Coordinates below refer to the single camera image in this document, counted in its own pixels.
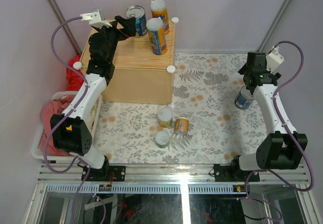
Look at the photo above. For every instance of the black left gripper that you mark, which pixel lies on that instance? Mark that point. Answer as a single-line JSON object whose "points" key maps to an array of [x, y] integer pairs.
{"points": [[126, 23]]}

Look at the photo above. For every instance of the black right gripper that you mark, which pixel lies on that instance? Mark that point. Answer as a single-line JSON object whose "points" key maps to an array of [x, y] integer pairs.
{"points": [[243, 70]]}

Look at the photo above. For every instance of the blue soup can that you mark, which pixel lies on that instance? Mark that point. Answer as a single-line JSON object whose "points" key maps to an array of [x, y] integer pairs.
{"points": [[139, 14]]}

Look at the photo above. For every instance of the tall blue vegetable can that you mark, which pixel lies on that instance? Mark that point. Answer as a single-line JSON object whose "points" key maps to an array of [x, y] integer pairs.
{"points": [[156, 35]]}

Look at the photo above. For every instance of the tall yellow lidded can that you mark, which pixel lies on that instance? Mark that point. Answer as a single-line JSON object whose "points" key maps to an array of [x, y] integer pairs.
{"points": [[159, 10]]}

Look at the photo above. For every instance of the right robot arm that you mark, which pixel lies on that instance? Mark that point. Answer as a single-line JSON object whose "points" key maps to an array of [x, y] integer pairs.
{"points": [[281, 149]]}

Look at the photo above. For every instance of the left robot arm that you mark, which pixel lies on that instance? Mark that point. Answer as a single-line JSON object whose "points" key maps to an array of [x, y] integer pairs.
{"points": [[69, 131]]}

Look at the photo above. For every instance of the wooden storage box counter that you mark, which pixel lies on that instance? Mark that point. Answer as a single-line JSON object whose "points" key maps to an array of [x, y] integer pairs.
{"points": [[140, 76]]}

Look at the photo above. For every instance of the white corner connector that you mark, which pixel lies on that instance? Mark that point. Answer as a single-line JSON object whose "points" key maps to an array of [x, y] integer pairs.
{"points": [[171, 69]]}

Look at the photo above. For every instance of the red cloth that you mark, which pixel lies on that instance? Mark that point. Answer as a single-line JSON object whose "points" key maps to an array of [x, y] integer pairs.
{"points": [[56, 107]]}

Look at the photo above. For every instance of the short yellow can standing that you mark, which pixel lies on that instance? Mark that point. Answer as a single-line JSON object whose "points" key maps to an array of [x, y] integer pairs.
{"points": [[165, 117]]}

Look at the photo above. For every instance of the short green can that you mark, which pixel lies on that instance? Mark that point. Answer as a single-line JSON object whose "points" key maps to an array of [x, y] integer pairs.
{"points": [[162, 139]]}

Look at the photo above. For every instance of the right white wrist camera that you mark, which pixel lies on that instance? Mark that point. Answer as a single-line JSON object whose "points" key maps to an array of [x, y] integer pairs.
{"points": [[274, 59]]}

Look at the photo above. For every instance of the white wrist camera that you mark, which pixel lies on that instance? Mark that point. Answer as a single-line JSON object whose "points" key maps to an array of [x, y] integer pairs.
{"points": [[95, 19], [274, 59]]}

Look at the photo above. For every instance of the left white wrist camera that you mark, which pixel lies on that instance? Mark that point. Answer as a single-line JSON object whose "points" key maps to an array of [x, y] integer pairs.
{"points": [[95, 19]]}

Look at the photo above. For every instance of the aluminium mounting rail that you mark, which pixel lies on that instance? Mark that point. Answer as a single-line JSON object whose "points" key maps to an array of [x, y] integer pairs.
{"points": [[143, 178]]}

